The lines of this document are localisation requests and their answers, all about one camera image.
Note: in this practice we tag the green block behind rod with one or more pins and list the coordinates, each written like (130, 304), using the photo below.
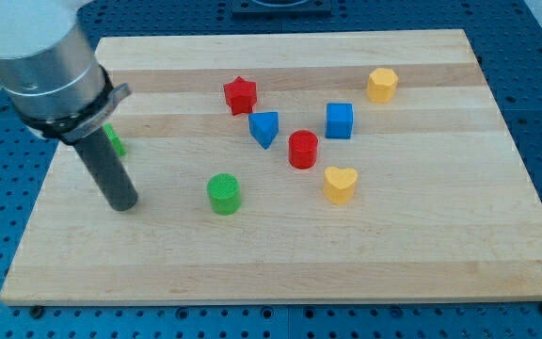
(114, 139)

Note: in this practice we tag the blue triangle block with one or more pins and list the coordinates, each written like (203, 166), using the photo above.
(264, 127)

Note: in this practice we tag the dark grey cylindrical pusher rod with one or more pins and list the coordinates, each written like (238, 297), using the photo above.
(98, 155)

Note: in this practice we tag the black clamp with metal tab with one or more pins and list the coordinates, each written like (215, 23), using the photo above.
(84, 122)

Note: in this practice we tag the yellow heart block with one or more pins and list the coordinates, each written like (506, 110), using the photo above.
(340, 184)

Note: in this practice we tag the green cylinder block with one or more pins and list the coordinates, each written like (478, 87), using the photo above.
(224, 194)

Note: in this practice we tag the black mounting plate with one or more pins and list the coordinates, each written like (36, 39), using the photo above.
(246, 8)

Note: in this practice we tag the yellow hexagon block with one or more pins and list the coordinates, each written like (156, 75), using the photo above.
(382, 84)

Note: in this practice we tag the red star block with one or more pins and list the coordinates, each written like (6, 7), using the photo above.
(240, 95)

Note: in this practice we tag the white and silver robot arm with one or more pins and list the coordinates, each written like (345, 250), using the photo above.
(60, 90)

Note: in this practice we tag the light wooden board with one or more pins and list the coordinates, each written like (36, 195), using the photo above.
(444, 208)

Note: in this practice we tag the red cylinder block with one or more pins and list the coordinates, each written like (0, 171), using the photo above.
(302, 149)

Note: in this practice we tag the blue cube block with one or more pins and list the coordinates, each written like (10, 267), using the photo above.
(339, 120)

